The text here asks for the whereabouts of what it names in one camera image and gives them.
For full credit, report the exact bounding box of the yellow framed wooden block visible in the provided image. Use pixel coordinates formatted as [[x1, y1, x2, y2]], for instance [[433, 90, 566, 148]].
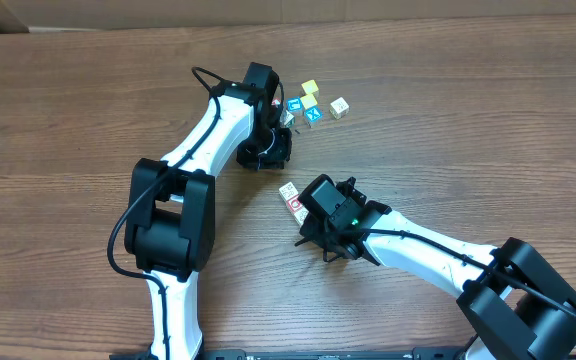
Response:
[[293, 207, 309, 226]]

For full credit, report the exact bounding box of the green C wooden block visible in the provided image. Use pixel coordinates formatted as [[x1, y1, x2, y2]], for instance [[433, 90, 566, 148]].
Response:
[[280, 110, 295, 128]]

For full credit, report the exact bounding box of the blue L wooden block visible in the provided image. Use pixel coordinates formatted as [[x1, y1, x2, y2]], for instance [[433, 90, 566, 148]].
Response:
[[285, 97, 304, 117]]

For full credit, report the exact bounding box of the yellow top far block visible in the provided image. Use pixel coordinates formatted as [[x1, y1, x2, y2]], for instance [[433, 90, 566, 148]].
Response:
[[301, 79, 319, 98]]

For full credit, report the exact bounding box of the blue X wooden block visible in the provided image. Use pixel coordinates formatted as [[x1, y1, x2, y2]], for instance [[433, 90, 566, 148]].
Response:
[[303, 106, 323, 128]]

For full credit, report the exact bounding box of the plain wooden block red print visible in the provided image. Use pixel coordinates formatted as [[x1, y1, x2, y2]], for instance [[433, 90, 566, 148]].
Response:
[[329, 97, 350, 120]]

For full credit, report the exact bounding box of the yellow top middle block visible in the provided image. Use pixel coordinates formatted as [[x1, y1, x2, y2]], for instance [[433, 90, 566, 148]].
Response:
[[300, 94, 318, 110]]

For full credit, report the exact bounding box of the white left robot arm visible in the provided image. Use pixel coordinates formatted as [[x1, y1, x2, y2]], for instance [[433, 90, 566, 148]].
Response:
[[107, 75, 291, 359]]

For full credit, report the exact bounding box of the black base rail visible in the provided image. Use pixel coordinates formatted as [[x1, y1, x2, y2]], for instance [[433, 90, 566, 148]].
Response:
[[110, 346, 479, 360]]

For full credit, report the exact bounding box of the brown cardboard backdrop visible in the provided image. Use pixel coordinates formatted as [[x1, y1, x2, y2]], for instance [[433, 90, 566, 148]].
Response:
[[0, 0, 576, 33]]

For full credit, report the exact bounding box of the plain wooden block green side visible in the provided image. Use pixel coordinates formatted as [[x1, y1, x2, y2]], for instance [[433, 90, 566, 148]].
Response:
[[279, 182, 299, 201]]

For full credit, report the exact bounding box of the red O wooden block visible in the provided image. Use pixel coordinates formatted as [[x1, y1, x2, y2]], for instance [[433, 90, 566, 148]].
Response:
[[286, 194, 304, 215]]

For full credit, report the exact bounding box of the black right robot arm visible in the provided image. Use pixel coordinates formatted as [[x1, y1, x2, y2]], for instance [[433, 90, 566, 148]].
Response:
[[297, 174, 576, 359]]

